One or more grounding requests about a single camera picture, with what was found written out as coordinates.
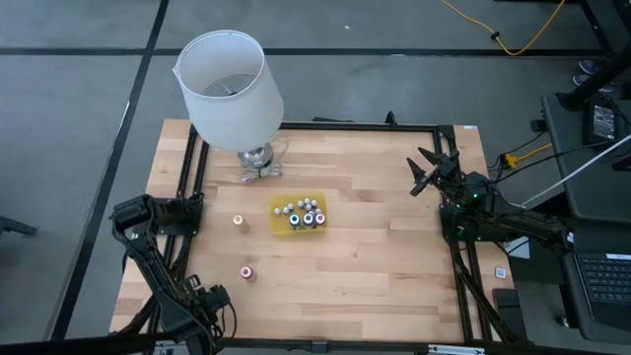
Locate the yellow extension cable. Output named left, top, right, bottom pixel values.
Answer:
left=441, top=0, right=567, bottom=57

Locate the yellow plastic bin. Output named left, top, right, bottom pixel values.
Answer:
left=268, top=190, right=329, bottom=237

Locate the black power adapter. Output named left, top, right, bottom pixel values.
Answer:
left=584, top=98, right=622, bottom=147

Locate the black front crossbar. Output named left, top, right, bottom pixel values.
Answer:
left=0, top=330, right=631, bottom=355

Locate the white cable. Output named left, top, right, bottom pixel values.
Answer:
left=520, top=133, right=631, bottom=208

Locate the white paper sheet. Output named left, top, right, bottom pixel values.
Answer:
left=505, top=236, right=531, bottom=260

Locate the silver lamp white shade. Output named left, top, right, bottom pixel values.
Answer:
left=172, top=29, right=286, bottom=171

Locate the black side desk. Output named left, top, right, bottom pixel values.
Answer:
left=540, top=91, right=631, bottom=224

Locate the black diagonal pole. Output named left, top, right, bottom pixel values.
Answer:
left=559, top=38, right=631, bottom=112

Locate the black laptop keyboard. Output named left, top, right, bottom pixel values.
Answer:
left=574, top=251, right=631, bottom=331

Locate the short yellow plug cable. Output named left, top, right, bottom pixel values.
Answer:
left=502, top=142, right=554, bottom=170

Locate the black floor stand foot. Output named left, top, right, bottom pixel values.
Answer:
left=0, top=215, right=39, bottom=238

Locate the flat black pad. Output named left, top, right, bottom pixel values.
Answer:
left=492, top=288, right=527, bottom=341

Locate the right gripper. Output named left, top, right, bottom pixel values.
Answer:
left=406, top=146, right=464, bottom=197

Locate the dark grey operator desk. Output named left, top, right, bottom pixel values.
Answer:
left=510, top=231, right=631, bottom=346

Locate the clear lamp power cord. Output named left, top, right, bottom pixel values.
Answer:
left=240, top=139, right=292, bottom=183

